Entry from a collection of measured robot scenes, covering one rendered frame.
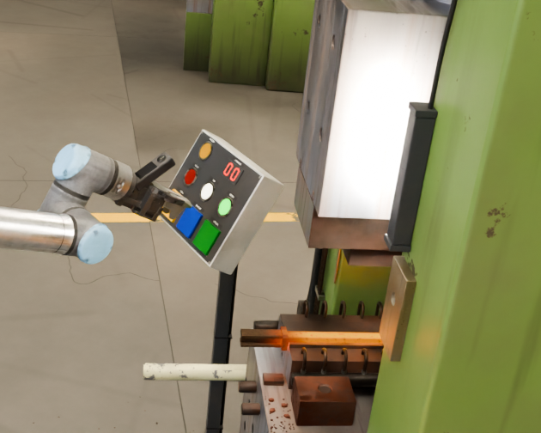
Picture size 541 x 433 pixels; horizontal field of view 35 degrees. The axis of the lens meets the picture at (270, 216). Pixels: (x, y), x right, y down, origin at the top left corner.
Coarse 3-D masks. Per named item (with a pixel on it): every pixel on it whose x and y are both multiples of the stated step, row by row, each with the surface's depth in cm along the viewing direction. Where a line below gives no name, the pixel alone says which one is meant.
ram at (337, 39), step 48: (336, 0) 154; (384, 0) 154; (432, 0) 158; (336, 48) 153; (384, 48) 149; (432, 48) 150; (336, 96) 152; (384, 96) 153; (336, 144) 157; (384, 144) 158; (336, 192) 161; (384, 192) 162
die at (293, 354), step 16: (288, 320) 200; (304, 320) 201; (320, 320) 201; (336, 320) 202; (352, 320) 203; (368, 320) 203; (288, 352) 189; (320, 352) 188; (336, 352) 188; (352, 352) 189; (368, 352) 190; (288, 368) 189; (320, 368) 186; (336, 368) 186; (352, 368) 187; (368, 368) 188; (288, 384) 188
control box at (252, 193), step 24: (216, 144) 236; (192, 168) 240; (216, 168) 233; (240, 168) 225; (192, 192) 237; (216, 192) 230; (240, 192) 223; (264, 192) 221; (216, 216) 227; (240, 216) 220; (264, 216) 225; (192, 240) 231; (216, 240) 224; (240, 240) 224; (216, 264) 223
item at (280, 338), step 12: (240, 336) 189; (252, 336) 187; (264, 336) 188; (276, 336) 188; (288, 336) 188; (300, 336) 190; (312, 336) 190; (324, 336) 191; (336, 336) 191; (348, 336) 192; (360, 336) 192; (372, 336) 193
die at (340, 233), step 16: (304, 192) 177; (304, 208) 177; (304, 224) 176; (320, 224) 170; (336, 224) 170; (352, 224) 170; (368, 224) 171; (384, 224) 171; (320, 240) 171; (336, 240) 172; (352, 240) 172; (368, 240) 173; (384, 240) 173
